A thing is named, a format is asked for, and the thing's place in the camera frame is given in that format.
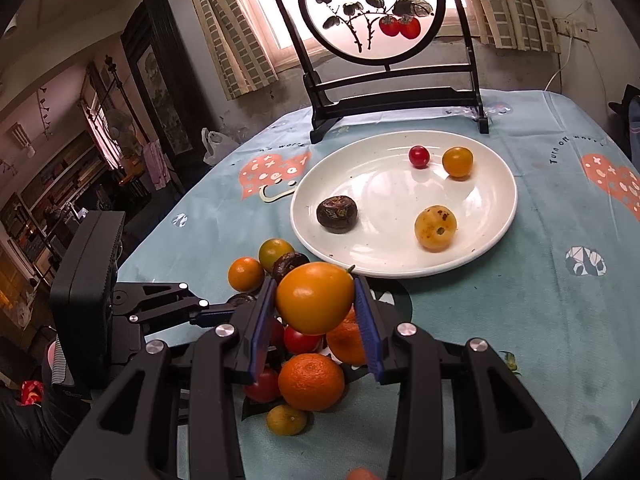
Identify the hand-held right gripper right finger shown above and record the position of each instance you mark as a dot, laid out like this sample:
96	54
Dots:
369	332

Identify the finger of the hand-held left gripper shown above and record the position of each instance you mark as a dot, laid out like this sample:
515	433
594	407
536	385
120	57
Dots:
215	318

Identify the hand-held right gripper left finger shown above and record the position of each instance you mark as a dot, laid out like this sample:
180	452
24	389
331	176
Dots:
261	332

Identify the large yellow-orange round fruit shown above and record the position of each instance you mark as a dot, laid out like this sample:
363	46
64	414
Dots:
315	297

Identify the white round plate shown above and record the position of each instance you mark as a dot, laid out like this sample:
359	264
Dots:
385	200

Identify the person's left forearm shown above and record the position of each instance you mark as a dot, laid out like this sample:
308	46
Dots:
56	362

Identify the orange mandarin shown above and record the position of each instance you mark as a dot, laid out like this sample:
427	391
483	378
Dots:
311	381
350	342

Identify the dark brown wrinkled fruit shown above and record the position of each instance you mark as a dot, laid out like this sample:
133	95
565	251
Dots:
289	264
241	300
336	215

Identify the small orange tangerine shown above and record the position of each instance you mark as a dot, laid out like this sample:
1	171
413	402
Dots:
246	274

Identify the green-orange small tangerine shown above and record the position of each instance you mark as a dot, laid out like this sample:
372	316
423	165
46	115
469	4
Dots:
275	252

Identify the small yellow-green citrus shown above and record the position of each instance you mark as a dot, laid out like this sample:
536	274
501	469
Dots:
286	420

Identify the bookshelf with books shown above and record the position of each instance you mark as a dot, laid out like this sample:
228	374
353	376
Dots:
50	195

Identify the red small object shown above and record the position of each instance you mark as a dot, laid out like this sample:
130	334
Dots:
31	392

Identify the yellow spotted round fruit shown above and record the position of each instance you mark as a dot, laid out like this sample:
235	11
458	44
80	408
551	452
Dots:
435	227

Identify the pink cloth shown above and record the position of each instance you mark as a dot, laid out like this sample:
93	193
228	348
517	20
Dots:
156	165

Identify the orange fruit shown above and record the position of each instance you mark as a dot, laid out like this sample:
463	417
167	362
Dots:
363	475

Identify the standing fan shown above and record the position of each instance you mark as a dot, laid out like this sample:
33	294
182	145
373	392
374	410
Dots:
116	132

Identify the white plastic bag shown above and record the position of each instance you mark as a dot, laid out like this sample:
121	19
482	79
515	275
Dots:
216	144

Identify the light blue printed tablecloth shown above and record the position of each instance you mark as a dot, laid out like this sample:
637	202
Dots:
550	310

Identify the red cherry tomato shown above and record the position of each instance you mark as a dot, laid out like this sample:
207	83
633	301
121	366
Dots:
419	156

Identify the orange cherry tomato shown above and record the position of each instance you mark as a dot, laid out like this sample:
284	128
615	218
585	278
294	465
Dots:
457	162

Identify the black framed round painted screen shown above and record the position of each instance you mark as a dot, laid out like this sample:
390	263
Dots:
380	97

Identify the checked beige curtain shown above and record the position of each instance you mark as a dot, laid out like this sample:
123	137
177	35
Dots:
510	5
230	35

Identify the dark object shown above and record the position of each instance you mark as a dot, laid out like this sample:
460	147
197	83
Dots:
627	115

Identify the black framed wall panel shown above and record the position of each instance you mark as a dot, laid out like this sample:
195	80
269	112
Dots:
160	75

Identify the white wall socket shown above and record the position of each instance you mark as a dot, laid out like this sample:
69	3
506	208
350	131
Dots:
570	27

